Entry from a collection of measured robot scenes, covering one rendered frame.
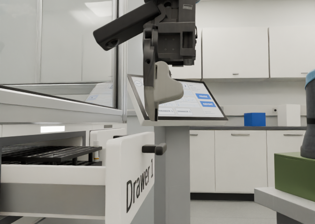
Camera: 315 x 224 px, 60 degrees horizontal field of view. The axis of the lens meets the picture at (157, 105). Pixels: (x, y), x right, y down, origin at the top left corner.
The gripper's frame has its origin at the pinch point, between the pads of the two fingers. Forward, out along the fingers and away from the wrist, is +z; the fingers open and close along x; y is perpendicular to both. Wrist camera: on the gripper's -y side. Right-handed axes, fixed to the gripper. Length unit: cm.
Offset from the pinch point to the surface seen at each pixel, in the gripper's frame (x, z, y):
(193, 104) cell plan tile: 101, -8, 8
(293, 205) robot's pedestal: 24.2, 20.4, 31.1
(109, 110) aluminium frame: 31.8, -1.3, -16.4
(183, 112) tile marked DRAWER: 93, -3, 3
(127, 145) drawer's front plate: -11.0, 4.5, -1.1
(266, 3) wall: 371, -178, 119
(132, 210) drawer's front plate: -7.8, 13.3, -0.9
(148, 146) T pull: -1.2, 5.4, 0.1
